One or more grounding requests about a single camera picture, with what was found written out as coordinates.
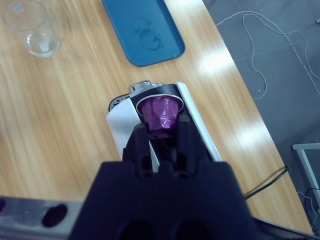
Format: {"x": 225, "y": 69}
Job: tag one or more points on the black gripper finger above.
{"x": 186, "y": 150}
{"x": 138, "y": 150}

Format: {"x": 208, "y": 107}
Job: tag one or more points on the white capsule coffee machine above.
{"x": 117, "y": 122}

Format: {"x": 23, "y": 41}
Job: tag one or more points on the purple coffee capsule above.
{"x": 160, "y": 112}

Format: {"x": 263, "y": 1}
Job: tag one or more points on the clear drinking glass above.
{"x": 42, "y": 45}

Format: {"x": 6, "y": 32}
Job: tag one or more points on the silver drip tray grate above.
{"x": 116, "y": 102}

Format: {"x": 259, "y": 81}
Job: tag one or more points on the teal plastic tray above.
{"x": 120, "y": 25}

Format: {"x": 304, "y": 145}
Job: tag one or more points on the grey metal frame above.
{"x": 306, "y": 160}

